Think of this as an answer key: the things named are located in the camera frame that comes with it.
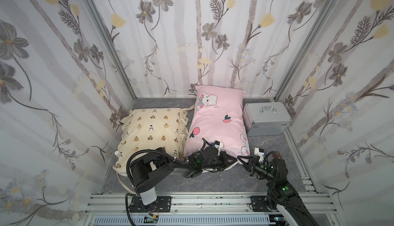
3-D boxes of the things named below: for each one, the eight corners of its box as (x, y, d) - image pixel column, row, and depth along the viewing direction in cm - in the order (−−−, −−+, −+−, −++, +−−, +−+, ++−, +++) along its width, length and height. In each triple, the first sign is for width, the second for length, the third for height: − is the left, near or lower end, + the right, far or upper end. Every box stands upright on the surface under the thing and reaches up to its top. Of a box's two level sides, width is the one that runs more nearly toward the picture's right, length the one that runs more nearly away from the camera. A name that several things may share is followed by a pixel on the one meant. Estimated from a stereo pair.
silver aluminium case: (245, 138, 100) (251, 124, 88) (240, 117, 111) (245, 102, 99) (282, 138, 100) (294, 124, 88) (274, 117, 112) (284, 102, 99)
